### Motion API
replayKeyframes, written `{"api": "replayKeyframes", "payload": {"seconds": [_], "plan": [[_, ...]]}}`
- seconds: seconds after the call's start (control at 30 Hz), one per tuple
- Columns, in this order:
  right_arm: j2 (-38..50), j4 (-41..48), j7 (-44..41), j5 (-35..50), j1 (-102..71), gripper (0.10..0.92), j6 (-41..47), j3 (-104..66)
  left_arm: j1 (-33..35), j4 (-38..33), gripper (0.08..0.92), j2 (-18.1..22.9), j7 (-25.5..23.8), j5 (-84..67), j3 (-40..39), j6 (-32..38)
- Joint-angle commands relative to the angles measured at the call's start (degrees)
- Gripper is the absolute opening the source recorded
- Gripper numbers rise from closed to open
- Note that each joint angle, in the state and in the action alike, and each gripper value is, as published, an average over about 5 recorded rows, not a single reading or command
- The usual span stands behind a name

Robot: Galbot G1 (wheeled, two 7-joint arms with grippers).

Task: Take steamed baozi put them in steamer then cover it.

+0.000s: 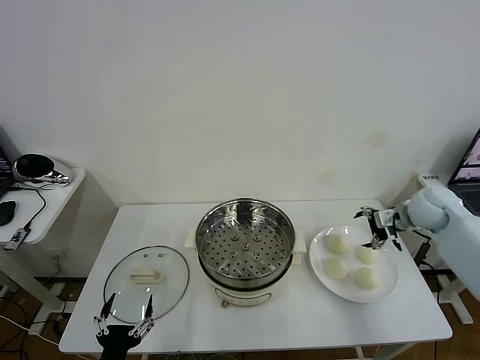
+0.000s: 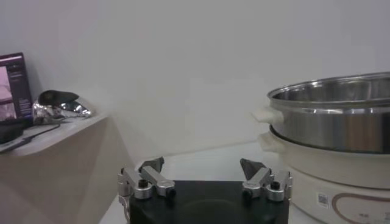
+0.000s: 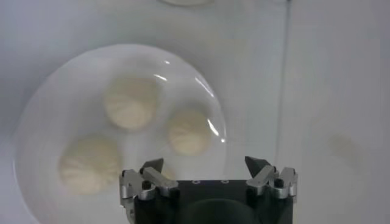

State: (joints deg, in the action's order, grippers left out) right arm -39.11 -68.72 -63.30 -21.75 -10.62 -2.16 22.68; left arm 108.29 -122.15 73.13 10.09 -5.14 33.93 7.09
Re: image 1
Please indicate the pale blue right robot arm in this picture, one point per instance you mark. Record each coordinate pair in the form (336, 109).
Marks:
(431, 210)

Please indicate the white side table with headset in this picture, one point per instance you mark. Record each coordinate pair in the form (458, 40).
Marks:
(56, 210)

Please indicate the small printed white label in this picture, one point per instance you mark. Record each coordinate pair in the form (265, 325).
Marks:
(429, 177)

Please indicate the black computer mouse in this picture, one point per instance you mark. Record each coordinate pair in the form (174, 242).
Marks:
(6, 213)

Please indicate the cream electric cooking pot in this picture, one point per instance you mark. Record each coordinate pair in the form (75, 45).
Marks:
(243, 296)

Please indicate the white steamed baozi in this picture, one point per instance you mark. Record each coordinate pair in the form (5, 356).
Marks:
(335, 268)
(367, 279)
(336, 243)
(366, 257)

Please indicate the white round plate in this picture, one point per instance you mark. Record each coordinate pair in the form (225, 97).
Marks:
(345, 290)

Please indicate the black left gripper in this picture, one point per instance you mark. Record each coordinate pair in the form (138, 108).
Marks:
(114, 339)

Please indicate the white wall socket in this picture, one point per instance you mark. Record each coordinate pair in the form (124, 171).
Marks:
(58, 257)

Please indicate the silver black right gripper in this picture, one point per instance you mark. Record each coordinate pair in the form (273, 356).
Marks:
(386, 221)

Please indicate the perforated steel steamer basket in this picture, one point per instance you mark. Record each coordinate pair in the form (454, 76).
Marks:
(210, 225)

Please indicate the open dark grey laptop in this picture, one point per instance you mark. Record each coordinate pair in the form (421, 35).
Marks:
(468, 165)

